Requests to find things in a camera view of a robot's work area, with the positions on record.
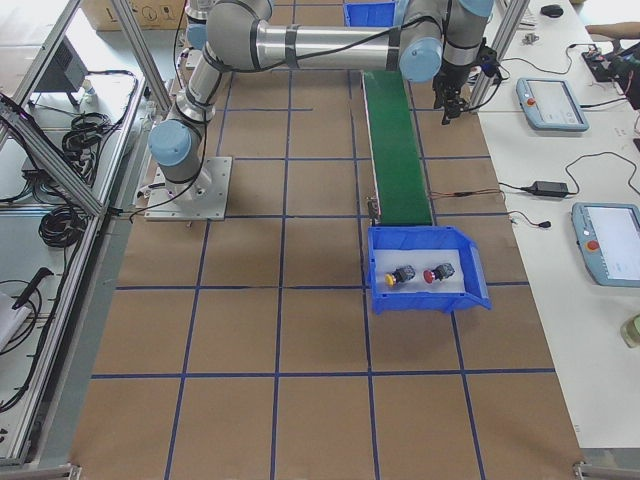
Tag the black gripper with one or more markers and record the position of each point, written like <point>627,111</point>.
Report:
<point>454,76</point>

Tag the red mushroom push button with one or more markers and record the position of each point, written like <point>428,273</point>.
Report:
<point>438,273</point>

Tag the yellow push button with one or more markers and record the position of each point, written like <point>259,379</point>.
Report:
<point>400,275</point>

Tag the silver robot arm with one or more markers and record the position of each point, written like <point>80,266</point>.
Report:
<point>429,41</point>
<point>197,12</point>

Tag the green conveyor belt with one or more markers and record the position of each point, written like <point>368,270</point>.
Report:
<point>400,186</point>

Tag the teach pendant far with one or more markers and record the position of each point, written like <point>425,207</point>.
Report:
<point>550,105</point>

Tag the teach pendant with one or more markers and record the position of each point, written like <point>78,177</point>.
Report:
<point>607,236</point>
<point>550,105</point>

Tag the blue source bin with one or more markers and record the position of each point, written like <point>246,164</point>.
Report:
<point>370,14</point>

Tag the black power adapter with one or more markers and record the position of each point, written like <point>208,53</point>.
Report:
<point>547,189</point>

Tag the blue destination bin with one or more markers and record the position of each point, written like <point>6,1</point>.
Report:
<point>430,238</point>

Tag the white foam pad destination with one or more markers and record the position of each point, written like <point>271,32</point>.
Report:
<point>418,262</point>

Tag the teach pendant near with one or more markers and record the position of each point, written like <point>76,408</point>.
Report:
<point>607,236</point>

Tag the aluminium frame post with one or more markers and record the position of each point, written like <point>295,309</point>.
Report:
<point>502,39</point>

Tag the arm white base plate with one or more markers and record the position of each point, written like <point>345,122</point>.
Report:
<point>206,199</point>

